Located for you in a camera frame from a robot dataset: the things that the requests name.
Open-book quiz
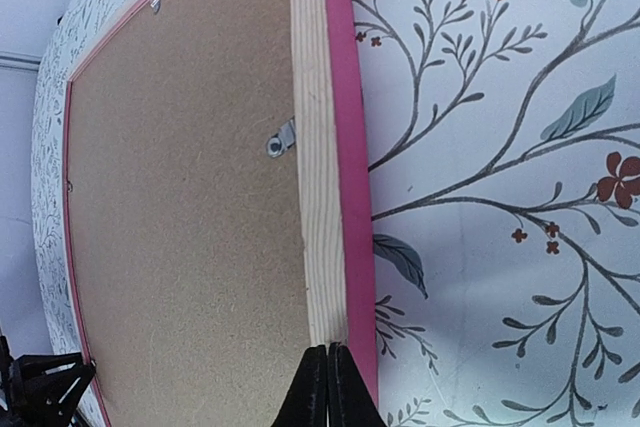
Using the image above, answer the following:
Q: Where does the pink wooden picture frame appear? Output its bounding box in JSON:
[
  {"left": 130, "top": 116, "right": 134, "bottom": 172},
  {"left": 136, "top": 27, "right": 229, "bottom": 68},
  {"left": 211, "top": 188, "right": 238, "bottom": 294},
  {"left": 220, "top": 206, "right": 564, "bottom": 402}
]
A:
[{"left": 63, "top": 0, "right": 379, "bottom": 426}]

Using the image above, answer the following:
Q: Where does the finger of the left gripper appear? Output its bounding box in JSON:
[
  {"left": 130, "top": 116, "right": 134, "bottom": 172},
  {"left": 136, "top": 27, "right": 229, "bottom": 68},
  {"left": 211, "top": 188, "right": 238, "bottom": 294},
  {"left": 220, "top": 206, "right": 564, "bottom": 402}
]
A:
[{"left": 1, "top": 353, "right": 96, "bottom": 426}]

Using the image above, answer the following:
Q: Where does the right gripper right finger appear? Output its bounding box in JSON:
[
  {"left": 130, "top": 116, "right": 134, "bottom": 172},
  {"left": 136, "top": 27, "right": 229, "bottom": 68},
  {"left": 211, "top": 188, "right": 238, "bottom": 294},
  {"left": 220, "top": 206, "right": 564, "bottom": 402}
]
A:
[{"left": 327, "top": 342, "right": 385, "bottom": 427}]

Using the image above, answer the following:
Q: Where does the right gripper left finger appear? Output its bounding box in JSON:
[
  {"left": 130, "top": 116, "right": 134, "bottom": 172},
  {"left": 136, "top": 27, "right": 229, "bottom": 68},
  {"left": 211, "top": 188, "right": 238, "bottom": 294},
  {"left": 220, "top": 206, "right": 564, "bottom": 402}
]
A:
[{"left": 271, "top": 345, "right": 328, "bottom": 427}]

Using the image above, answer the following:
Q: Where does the brown cardboard backing board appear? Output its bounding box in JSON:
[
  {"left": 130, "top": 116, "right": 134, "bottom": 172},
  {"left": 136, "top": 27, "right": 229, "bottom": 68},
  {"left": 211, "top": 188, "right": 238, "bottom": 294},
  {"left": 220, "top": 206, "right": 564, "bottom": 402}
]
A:
[{"left": 67, "top": 0, "right": 309, "bottom": 426}]

